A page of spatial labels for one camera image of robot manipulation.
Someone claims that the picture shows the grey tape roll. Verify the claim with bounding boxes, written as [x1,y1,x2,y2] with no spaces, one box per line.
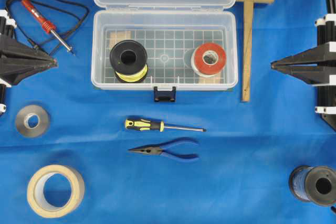
[15,104,50,138]

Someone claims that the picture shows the beige masking tape roll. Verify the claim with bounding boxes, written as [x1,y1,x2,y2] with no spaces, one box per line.
[26,165,85,218]

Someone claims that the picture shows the wooden mallet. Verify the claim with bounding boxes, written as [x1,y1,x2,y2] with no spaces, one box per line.
[236,0,275,102]

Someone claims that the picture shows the red spool solder wire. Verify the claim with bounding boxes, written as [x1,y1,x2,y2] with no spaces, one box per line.
[190,42,227,78]

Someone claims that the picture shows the red soldering iron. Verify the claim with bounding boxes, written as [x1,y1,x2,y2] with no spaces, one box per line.
[21,0,74,54]

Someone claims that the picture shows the clear plastic tool box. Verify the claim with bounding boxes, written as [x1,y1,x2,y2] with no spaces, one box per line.
[91,10,238,91]

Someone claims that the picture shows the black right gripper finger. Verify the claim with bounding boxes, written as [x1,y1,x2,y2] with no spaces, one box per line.
[272,65,335,86]
[271,41,335,66]

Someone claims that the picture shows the blue needle nose pliers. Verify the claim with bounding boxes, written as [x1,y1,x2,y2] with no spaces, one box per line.
[128,137,200,163]

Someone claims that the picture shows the blue table cloth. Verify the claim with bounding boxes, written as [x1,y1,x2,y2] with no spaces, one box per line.
[1,0,335,223]

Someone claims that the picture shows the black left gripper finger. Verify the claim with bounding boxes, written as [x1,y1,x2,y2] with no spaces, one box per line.
[1,63,57,86]
[1,35,57,64]

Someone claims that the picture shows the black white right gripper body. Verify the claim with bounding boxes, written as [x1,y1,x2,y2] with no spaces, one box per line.
[314,13,336,115]

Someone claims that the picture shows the black spool yellow wire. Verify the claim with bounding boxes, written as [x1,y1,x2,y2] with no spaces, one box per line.
[109,39,149,84]

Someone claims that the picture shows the yellow black screwdriver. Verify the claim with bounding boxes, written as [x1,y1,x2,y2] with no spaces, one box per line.
[124,119,206,132]

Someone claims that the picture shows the dark blue box latch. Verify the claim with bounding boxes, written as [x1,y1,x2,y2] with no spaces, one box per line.
[153,86,176,102]

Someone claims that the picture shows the black spool blue wire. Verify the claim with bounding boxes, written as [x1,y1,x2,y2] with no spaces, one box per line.
[289,165,336,207]

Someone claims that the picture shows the black soldering iron cable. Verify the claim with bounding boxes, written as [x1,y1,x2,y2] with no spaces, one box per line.
[5,0,90,55]

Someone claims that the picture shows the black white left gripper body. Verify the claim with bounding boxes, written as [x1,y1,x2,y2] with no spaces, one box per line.
[0,9,17,114]

